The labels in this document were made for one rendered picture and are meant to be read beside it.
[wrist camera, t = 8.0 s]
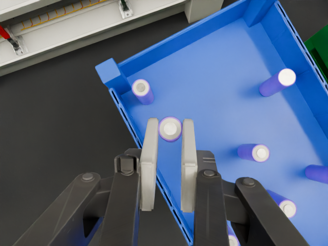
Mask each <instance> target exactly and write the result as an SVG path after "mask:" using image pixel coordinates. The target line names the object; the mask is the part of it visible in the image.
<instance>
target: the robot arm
mask: <svg viewBox="0 0 328 246"><path fill-rule="evenodd" d="M158 125H159V119H157V118H150V119H148V122H147V127H146V132H145V137H144V142H143V148H142V149H138V148H129V149H128V150H127V151H125V152H124V154H121V155H118V156H116V157H115V159H114V165H115V174H114V176H112V177H110V178H105V179H101V177H100V175H99V174H98V173H94V172H86V173H83V174H80V175H78V176H77V177H76V178H75V179H74V180H73V181H72V182H71V183H70V184H69V186H68V187H67V188H66V189H65V190H64V191H63V192H62V193H61V194H60V195H59V196H58V197H57V198H56V199H55V201H54V202H53V203H52V204H51V205H50V206H49V207H48V208H47V209H46V210H45V211H44V212H43V213H42V215H41V216H40V217H38V218H37V219H36V221H35V222H34V223H33V224H32V225H31V226H30V227H29V228H28V229H27V230H26V231H25V232H24V233H23V235H22V236H21V237H20V238H19V239H18V240H17V241H16V242H15V243H14V244H13V245H12V246H88V244H89V243H90V241H91V239H92V238H93V236H94V234H95V233H96V231H97V230H98V228H99V226H100V225H101V223H102V221H103V217H104V221H103V225H102V230H101V234H100V238H99V243H98V246H138V231H139V215H140V209H142V211H151V210H152V209H154V197H155V186H156V174H157V162H158V135H159V133H158ZM181 210H182V211H183V212H188V213H192V211H194V235H193V246H230V243H229V235H228V228H227V220H228V221H231V222H230V223H231V227H232V229H233V231H234V233H235V235H236V237H237V239H238V241H239V243H240V245H241V246H310V245H309V244H308V242H307V241H306V240H305V239H304V237H303V236H302V235H301V233H300V232H299V231H298V230H297V228H296V227H295V226H294V225H293V223H292V222H291V221H290V220H289V218H288V217H287V216H286V214H285V213H284V212H283V211H282V210H281V208H280V207H279V206H278V205H277V203H276V202H275V201H274V199H273V198H272V197H271V196H270V194H269V193H268V192H267V191H266V189H265V188H264V187H263V186H262V184H261V183H260V182H259V181H258V180H256V179H254V178H250V177H241V178H238V179H237V180H236V181H235V183H231V182H228V181H225V180H223V179H222V177H221V175H220V173H219V172H218V170H217V166H216V161H215V157H214V154H213V153H212V152H211V151H210V150H196V145H195V135H194V124H193V120H192V119H184V120H183V133H182V156H181Z"/></svg>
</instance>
